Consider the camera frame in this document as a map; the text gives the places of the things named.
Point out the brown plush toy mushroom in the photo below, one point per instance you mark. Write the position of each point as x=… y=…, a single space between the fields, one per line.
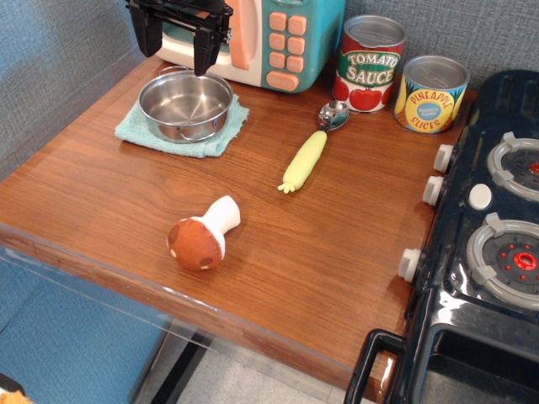
x=198 y=243

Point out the white stove knob front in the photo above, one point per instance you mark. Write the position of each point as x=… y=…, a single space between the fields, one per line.
x=408 y=264

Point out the black table leg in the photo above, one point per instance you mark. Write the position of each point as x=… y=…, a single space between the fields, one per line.
x=180 y=374

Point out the white stove knob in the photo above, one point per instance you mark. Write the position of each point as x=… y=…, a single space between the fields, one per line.
x=443 y=157
x=408 y=264
x=432 y=190

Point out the pineapple slices can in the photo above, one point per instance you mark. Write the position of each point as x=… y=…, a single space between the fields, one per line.
x=431 y=93

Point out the white stove knob rear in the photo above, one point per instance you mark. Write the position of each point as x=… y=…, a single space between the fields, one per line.
x=443 y=157

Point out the spoon with yellow-green handle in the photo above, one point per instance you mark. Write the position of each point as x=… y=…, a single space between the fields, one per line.
x=331 y=116

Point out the black toy stove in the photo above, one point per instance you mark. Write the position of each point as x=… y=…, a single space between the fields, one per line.
x=472 y=315

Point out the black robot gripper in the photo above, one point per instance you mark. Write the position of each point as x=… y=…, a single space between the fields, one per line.
x=208 y=20

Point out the stainless steel pot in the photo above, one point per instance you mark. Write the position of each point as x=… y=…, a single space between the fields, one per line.
x=181 y=107

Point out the teal toy microwave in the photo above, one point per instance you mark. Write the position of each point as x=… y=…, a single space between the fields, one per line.
x=280 y=45

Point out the orange object at corner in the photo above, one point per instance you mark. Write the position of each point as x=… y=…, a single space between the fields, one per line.
x=12 y=392

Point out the tomato sauce can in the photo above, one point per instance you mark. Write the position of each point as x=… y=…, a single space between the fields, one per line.
x=370 y=53

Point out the light blue cloth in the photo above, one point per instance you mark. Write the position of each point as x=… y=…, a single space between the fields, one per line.
x=134 y=130

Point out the white stove knob middle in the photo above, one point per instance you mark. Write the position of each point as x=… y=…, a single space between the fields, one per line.
x=432 y=190

